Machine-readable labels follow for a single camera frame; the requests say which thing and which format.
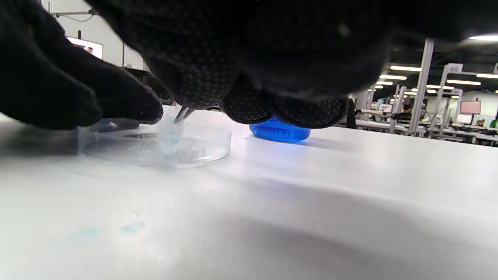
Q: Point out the person's left hand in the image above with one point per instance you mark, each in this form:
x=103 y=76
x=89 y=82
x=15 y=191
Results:
x=46 y=77

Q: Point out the person's right hand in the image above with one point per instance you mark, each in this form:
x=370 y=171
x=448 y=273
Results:
x=291 y=46

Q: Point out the beaker of blue dye solution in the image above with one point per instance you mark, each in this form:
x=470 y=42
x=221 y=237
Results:
x=280 y=134

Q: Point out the metal tweezers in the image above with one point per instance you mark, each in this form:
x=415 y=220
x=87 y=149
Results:
x=183 y=114

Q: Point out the white cotton tuft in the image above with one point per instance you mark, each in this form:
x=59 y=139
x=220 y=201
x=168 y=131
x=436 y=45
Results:
x=169 y=134

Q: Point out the clear culture dish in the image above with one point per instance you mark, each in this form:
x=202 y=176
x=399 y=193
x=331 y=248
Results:
x=186 y=149

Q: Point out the lit monitor screen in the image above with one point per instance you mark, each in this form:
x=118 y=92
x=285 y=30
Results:
x=91 y=47

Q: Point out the black chair back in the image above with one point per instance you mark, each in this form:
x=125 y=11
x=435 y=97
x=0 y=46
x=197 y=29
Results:
x=351 y=114

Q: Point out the row of ceiling light strips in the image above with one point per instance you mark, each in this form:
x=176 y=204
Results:
x=404 y=68

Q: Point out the pink monitor screen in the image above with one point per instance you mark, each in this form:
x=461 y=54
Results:
x=470 y=107

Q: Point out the row of white workbenches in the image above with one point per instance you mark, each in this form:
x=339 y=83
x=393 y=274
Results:
x=459 y=136

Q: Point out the white metal frame post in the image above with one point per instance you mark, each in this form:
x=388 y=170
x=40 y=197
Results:
x=422 y=85

